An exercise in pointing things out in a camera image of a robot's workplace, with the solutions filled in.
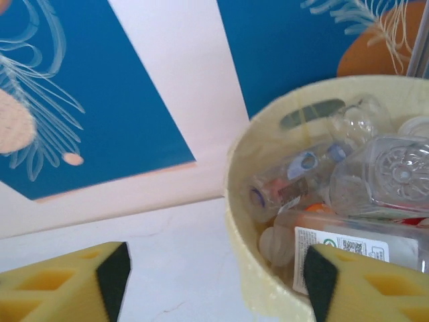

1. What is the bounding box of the blue Pepsi bottle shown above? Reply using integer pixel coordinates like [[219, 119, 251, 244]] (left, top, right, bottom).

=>
[[249, 142, 349, 224]]

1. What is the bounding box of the orange cap orange label bottle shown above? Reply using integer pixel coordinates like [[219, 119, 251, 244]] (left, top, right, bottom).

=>
[[303, 203, 336, 215]]

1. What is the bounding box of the clear bottle white barcode label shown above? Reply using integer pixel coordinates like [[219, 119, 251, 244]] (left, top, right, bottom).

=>
[[291, 214, 429, 296]]

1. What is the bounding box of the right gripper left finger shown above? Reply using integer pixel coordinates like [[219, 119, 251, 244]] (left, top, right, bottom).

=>
[[0, 241, 131, 322]]

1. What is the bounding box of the blue label water bottle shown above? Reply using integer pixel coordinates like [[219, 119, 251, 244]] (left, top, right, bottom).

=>
[[326, 95, 393, 162]]

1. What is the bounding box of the green band flower label bottle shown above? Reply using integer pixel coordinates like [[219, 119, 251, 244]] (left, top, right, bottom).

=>
[[328, 135, 429, 215]]

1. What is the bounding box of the red label cola bottle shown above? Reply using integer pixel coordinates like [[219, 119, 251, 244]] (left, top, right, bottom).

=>
[[385, 216, 429, 227]]

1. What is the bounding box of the cream plastic bucket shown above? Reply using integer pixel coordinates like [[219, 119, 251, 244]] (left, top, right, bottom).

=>
[[223, 75, 429, 322]]

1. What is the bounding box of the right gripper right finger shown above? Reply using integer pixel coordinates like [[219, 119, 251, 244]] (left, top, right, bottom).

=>
[[303, 244, 429, 322]]

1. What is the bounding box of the right aluminium corner post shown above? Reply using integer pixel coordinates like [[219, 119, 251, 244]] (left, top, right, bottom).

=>
[[405, 0, 429, 80]]

